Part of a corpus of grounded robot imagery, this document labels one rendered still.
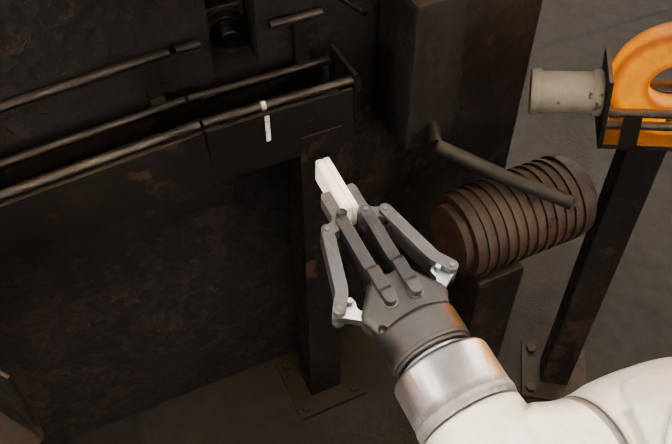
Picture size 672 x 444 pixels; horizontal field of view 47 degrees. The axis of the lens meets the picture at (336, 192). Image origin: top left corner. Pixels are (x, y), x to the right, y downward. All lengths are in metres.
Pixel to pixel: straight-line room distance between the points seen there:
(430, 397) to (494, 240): 0.47
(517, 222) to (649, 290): 0.71
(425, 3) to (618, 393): 0.50
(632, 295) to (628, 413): 1.07
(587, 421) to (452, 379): 0.11
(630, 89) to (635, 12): 1.52
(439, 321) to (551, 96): 0.45
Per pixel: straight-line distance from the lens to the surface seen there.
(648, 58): 1.01
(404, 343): 0.65
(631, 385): 0.68
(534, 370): 1.55
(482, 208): 1.07
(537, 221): 1.09
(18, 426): 0.83
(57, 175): 0.90
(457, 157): 1.04
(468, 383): 0.62
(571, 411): 0.65
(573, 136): 2.03
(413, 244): 0.73
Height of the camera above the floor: 1.30
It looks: 46 degrees down
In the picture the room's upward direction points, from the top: straight up
